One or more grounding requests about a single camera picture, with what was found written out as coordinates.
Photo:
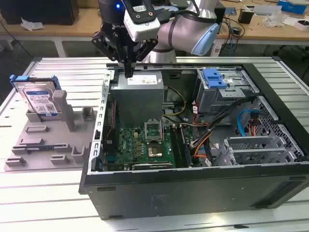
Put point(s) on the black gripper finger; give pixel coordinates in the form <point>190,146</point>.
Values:
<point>147,47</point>
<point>106,46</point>

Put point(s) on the hard disk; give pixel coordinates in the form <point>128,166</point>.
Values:
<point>38,96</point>

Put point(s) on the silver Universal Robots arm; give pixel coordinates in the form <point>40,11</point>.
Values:
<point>183,31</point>

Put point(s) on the metal disk bay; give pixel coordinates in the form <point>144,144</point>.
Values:
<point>253,145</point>

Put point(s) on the wooden workbench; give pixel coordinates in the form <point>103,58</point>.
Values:
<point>84,26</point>

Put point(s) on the grey power supply unit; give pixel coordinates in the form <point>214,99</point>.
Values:
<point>135,101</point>

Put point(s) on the blue plastic drive latch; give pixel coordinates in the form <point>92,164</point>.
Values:
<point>213,79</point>

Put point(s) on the white crumpled plastic bag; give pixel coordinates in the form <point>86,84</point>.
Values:
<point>31,25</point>

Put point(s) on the large black computer tower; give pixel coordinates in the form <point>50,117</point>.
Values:
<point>36,9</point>

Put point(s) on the small black computer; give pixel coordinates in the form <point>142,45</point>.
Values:
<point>220,14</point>

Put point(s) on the metal drive cage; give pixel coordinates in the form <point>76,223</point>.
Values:
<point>217,101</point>

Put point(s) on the black power adapter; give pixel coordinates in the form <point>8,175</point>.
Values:
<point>236,31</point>

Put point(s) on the green motherboard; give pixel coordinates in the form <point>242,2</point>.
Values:
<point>130,142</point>

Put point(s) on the grey parts rack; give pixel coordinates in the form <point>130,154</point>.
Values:
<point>60,136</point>

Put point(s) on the small black box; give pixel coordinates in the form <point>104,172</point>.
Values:
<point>245,17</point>

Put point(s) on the CPU socket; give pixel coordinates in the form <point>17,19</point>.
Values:
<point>155,151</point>

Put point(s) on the black RAM slot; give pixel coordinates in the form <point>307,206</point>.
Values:
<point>175,147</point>
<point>181,149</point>

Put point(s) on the black graphics card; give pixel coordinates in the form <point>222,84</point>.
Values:
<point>152,165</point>

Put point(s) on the green RAM stick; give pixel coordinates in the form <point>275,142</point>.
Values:
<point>41,147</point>

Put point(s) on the grey flat tray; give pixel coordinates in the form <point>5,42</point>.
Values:
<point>265,9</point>

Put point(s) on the clear plastic bag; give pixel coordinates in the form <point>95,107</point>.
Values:
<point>272,19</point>

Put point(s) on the blue cardboard box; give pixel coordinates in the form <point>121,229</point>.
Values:
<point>289,6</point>

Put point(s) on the black open PC case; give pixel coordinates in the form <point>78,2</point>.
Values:
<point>193,193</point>

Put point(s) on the white and black box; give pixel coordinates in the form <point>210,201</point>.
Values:
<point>303,24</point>

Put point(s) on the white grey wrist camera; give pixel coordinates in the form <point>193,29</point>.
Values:
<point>144,30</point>

